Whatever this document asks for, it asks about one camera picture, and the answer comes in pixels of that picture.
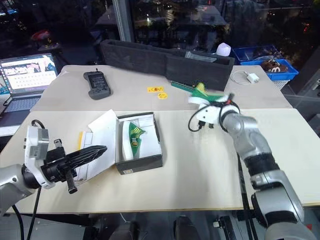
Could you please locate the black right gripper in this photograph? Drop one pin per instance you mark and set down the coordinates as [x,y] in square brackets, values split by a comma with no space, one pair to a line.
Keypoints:
[203,124]

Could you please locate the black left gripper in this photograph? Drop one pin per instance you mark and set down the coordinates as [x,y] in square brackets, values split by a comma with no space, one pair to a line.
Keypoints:
[56,165]

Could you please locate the green and white shoe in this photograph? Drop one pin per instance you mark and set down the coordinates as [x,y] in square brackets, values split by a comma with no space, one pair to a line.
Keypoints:
[203,95]
[132,140]

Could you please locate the black shoebox with white lid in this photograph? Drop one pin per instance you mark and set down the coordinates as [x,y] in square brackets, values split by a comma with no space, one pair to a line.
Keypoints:
[140,162]

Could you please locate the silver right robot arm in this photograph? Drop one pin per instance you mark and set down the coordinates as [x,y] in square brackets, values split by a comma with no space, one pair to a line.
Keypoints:
[252,137]

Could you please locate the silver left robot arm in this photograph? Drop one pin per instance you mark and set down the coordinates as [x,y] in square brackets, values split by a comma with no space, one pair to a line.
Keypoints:
[10,180]

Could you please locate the open laptop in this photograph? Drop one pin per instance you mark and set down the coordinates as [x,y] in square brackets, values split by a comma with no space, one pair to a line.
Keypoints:
[25,77]

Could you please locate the yellow round sticker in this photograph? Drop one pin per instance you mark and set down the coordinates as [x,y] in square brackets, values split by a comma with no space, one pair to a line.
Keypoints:
[162,95]

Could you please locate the yellow rectangular sticker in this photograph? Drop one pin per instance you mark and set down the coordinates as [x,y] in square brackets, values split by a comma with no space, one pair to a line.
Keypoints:
[155,89]

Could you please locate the white power adapter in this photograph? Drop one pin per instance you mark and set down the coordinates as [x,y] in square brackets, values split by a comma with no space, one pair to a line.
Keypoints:
[253,78]

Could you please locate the clear plastic packet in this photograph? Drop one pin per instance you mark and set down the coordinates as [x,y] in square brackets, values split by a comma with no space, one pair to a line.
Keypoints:
[200,57]

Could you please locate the black handheld controller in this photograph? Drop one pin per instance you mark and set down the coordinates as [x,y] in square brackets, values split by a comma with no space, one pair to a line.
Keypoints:
[97,83]

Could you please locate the white round lamp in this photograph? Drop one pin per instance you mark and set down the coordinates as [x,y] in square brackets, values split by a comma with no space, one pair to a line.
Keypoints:
[223,49]

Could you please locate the blue plastic bin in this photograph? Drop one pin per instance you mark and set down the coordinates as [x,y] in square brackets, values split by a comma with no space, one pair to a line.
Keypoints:
[285,75]
[243,55]

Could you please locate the long black foam tray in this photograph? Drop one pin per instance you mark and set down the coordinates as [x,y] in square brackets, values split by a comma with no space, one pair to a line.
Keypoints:
[150,60]

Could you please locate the brown plush toy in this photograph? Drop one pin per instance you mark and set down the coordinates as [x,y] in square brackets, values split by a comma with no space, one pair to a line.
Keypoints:
[275,66]

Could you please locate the grey window pillar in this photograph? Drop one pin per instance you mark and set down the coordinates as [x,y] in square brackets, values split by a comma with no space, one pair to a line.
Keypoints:
[123,20]

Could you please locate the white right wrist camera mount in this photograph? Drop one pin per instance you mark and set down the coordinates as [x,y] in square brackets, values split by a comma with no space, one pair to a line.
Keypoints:
[208,113]

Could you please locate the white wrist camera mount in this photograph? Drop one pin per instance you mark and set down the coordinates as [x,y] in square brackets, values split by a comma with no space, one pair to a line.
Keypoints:
[33,147]
[208,113]

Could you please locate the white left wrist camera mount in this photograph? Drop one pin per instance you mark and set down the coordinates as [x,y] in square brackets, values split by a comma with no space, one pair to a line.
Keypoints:
[33,147]

